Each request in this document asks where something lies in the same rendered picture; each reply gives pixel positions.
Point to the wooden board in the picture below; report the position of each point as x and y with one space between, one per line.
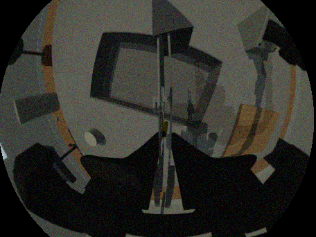
251 132

